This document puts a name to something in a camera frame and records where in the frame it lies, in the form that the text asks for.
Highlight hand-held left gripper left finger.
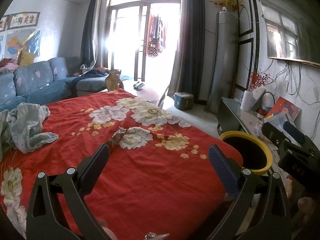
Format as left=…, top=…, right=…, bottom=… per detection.
left=26, top=143, right=110, bottom=240

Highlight wall-mounted television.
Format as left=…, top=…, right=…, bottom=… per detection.
left=260, top=0, right=320, bottom=68

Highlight blue patterned sofa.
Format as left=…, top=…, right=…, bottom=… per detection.
left=0, top=56, right=123, bottom=113

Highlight light green cloth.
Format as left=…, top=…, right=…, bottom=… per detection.
left=0, top=102, right=59, bottom=154

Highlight red floral blanket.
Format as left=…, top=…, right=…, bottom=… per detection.
left=0, top=89, right=244, bottom=240

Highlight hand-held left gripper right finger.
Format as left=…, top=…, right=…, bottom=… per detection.
left=208, top=144, right=292, bottom=240

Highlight sheer grey curtain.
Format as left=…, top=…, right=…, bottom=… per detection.
left=94, top=0, right=110, bottom=68

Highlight pile of pink clothes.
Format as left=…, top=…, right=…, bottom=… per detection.
left=0, top=58, right=19, bottom=72

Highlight shiny clear wrapper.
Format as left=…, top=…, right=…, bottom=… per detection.
left=144, top=232, right=170, bottom=240

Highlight brown paper bag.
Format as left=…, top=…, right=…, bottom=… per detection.
left=105, top=69, right=123, bottom=90

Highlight glass balcony door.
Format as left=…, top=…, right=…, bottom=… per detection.
left=106, top=0, right=182, bottom=98

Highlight yellow artificial flowers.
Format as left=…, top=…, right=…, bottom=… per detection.
left=210, top=0, right=244, bottom=13

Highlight grey tower air conditioner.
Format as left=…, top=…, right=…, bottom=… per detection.
left=207, top=11, right=242, bottom=115

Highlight dark blue garment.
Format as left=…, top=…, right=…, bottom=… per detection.
left=75, top=69, right=110, bottom=80

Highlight hanging laundry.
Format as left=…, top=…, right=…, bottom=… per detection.
left=146, top=14, right=167, bottom=58

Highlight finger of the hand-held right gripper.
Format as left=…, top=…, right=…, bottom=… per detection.
left=282, top=121, right=320, bottom=153
left=261, top=122, right=292, bottom=153

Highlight dark wooden coffee table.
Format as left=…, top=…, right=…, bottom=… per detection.
left=122, top=80, right=170, bottom=109

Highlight blue storage box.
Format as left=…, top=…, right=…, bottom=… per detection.
left=174, top=92, right=194, bottom=111

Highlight white vase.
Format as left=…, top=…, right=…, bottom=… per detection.
left=240, top=91, right=252, bottom=112

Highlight black cable loop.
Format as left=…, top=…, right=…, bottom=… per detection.
left=260, top=92, right=275, bottom=115

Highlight dark blue curtain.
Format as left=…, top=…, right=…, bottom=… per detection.
left=80, top=0, right=99, bottom=67

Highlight yellow-rimmed black trash bin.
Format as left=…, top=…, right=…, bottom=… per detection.
left=219, top=131, right=273, bottom=176

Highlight country map poster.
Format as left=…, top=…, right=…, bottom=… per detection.
left=5, top=30, right=42, bottom=57

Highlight brown snack wrapper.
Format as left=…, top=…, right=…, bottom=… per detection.
left=107, top=127, right=130, bottom=153

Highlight pale blue papers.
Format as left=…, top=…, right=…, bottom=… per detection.
left=269, top=112, right=297, bottom=130

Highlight person's right hand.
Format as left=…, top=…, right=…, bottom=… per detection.
left=297, top=196, right=318, bottom=220

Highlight glass-topped television stand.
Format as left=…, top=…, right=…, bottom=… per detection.
left=216, top=97, right=320, bottom=205

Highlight red book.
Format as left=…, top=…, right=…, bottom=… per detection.
left=264, top=97, right=302, bottom=123

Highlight yellow pillow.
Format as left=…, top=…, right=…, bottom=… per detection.
left=18, top=50, right=35, bottom=67

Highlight white board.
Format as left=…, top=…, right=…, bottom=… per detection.
left=250, top=87, right=266, bottom=112

